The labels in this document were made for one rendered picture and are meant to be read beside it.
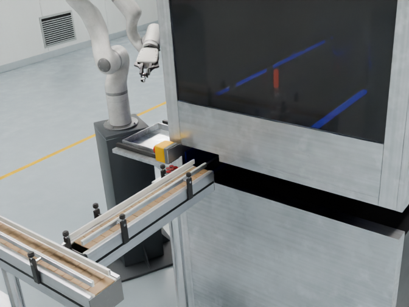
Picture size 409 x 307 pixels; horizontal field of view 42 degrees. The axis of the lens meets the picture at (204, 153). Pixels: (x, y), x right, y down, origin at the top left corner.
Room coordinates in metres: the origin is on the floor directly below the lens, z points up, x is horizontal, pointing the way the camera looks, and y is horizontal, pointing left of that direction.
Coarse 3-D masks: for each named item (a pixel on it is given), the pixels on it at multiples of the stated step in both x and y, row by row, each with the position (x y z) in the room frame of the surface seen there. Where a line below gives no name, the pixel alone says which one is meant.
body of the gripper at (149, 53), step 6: (144, 48) 2.55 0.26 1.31; (150, 48) 2.55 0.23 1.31; (156, 48) 2.56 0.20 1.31; (138, 54) 2.52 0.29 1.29; (144, 54) 2.51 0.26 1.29; (150, 54) 2.51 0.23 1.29; (156, 54) 2.52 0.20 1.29; (138, 60) 2.48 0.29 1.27; (144, 60) 2.48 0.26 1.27; (150, 60) 2.48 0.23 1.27; (156, 60) 2.48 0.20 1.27; (144, 66) 2.50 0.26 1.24
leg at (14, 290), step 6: (6, 276) 1.56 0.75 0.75; (12, 276) 1.57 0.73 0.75; (6, 282) 1.57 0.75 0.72; (12, 282) 1.57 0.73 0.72; (18, 282) 1.59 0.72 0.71; (6, 288) 1.57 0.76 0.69; (12, 288) 1.56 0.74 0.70; (18, 288) 1.58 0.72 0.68; (12, 294) 1.56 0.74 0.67; (18, 294) 1.57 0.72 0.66; (12, 300) 1.56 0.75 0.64; (18, 300) 1.57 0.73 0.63; (12, 306) 1.57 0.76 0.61; (18, 306) 1.57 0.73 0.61; (24, 306) 1.58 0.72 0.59
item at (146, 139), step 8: (152, 128) 2.53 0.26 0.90; (160, 128) 2.56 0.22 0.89; (168, 128) 2.52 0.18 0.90; (136, 136) 2.44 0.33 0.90; (144, 136) 2.47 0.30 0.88; (152, 136) 2.46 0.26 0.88; (160, 136) 2.46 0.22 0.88; (168, 136) 2.45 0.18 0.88; (128, 144) 2.34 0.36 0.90; (136, 144) 2.31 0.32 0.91; (144, 144) 2.37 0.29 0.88; (152, 144) 2.36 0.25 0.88
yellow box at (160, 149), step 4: (164, 140) 2.06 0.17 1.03; (156, 144) 2.02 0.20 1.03; (160, 144) 2.02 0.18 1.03; (164, 144) 2.02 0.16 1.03; (168, 144) 2.02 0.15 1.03; (172, 144) 2.01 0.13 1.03; (176, 144) 2.02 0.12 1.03; (156, 148) 2.01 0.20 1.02; (160, 148) 1.99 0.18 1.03; (164, 148) 1.98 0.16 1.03; (168, 148) 1.98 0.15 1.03; (156, 152) 2.01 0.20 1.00; (160, 152) 2.00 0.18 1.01; (164, 152) 1.98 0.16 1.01; (156, 156) 2.01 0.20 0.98; (160, 156) 2.00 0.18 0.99; (164, 156) 1.98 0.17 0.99; (156, 160) 2.01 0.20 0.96; (160, 160) 2.00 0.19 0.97; (164, 160) 1.98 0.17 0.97
